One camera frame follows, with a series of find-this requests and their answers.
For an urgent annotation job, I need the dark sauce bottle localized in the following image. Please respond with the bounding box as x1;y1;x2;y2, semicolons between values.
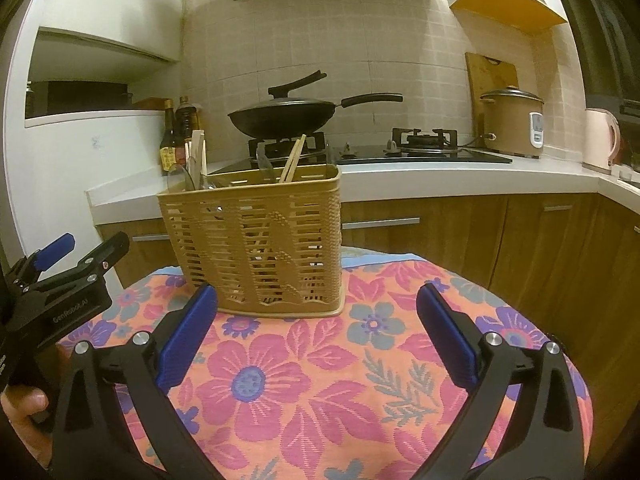
160;100;184;177

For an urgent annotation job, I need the person's left hand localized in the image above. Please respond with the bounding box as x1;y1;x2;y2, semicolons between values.
0;386;54;472

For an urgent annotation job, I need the black wok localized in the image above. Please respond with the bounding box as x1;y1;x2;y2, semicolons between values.
227;92;404;140

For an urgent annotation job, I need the black power cord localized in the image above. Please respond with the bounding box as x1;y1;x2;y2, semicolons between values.
459;132;497;150

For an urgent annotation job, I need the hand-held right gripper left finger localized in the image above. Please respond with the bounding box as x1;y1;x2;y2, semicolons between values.
50;282;224;480

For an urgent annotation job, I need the floral cloth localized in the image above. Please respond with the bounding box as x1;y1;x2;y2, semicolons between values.
57;247;596;480

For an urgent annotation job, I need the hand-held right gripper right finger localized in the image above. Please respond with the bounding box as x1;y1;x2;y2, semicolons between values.
415;282;587;480

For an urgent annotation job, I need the black glass gas stove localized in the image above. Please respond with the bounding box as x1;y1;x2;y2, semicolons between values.
207;143;514;177

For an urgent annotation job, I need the wooden cutting board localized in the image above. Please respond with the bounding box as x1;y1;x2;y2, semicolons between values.
465;52;522;149

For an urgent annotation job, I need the tan rice cooker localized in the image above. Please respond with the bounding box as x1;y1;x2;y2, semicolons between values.
480;86;546;159

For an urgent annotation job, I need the clear plastic spoon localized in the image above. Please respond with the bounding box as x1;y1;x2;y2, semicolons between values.
167;163;197;193
255;142;275;182

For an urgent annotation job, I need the pink electric kettle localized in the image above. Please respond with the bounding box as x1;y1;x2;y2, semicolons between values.
582;108;623;177

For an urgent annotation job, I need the black burner grate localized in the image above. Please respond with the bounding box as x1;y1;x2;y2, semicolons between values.
391;128;459;153
247;132;327;167

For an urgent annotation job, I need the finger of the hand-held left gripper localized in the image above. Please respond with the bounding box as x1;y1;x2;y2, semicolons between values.
29;231;131;302
9;232;77;287

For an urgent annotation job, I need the black wok lid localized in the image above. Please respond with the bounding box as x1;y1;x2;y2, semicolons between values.
230;71;337;113

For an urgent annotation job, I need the tan plastic utensil basket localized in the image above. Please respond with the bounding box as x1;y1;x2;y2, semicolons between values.
157;164;344;319

